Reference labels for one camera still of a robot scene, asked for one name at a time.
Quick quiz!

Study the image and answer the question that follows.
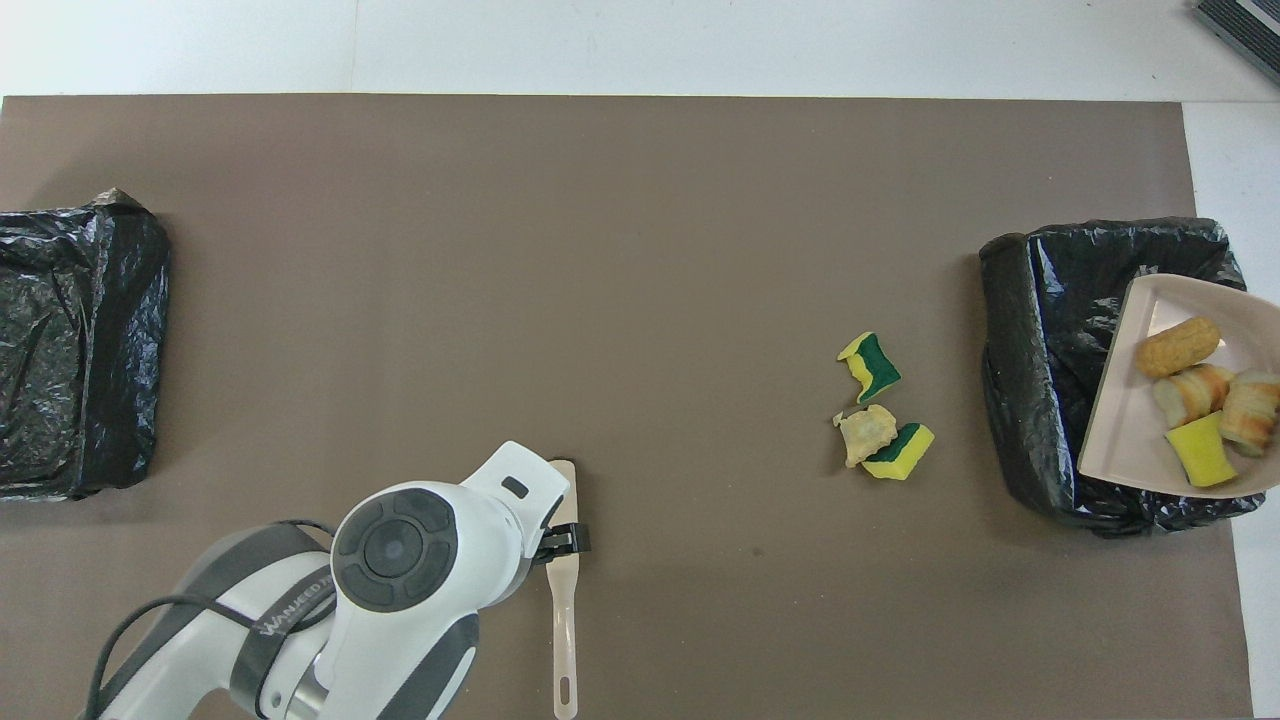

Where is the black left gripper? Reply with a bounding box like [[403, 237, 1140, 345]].
[[528, 524, 593, 569]]

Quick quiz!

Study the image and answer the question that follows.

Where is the striped cream orange bread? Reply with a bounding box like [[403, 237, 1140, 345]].
[[1153, 364, 1233, 431]]

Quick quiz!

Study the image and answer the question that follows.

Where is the dark ribbed panel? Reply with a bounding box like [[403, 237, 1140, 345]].
[[1192, 0, 1280, 86]]

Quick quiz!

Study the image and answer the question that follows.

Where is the pale yellow scrap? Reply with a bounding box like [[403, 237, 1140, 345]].
[[1220, 370, 1280, 459], [832, 404, 899, 470]]

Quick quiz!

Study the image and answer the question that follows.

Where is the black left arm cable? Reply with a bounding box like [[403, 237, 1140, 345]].
[[85, 518, 341, 720]]

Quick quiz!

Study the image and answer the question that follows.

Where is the beige plastic dustpan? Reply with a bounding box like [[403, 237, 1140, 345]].
[[1077, 273, 1280, 499]]

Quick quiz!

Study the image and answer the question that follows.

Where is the orange brown nugget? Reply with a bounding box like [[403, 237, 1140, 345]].
[[1135, 316, 1223, 380]]

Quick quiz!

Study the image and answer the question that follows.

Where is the yellow green sponge piece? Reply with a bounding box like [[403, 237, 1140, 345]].
[[1165, 410, 1241, 489], [862, 422, 937, 482], [837, 331, 903, 405]]

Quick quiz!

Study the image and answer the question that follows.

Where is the beige hand brush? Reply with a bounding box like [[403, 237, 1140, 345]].
[[545, 459, 581, 720]]

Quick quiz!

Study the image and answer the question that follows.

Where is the brown table mat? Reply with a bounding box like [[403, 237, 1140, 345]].
[[0, 94, 1255, 720]]

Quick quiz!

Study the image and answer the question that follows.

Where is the bin with black bag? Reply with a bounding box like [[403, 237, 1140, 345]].
[[0, 188, 172, 503], [978, 217, 1271, 538]]

